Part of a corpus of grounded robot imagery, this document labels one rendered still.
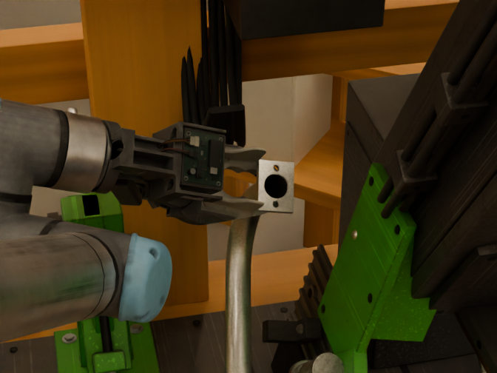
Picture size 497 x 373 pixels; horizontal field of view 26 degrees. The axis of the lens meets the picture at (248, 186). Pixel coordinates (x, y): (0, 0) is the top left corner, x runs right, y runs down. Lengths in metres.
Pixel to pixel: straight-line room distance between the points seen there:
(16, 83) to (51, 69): 0.05
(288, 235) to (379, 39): 1.69
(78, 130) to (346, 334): 0.38
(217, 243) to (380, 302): 2.00
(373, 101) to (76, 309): 0.59
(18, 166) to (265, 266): 0.71
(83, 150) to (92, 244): 0.14
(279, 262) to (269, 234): 1.50
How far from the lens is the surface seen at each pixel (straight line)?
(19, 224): 0.98
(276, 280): 1.61
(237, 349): 1.24
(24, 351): 1.50
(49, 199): 3.33
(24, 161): 1.00
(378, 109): 1.32
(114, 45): 1.32
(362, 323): 1.15
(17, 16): 4.45
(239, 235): 1.25
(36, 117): 1.01
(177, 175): 1.03
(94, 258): 0.88
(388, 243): 1.11
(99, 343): 1.36
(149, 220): 1.46
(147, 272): 0.92
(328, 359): 1.18
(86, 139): 1.02
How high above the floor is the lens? 1.91
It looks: 35 degrees down
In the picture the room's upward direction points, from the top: straight up
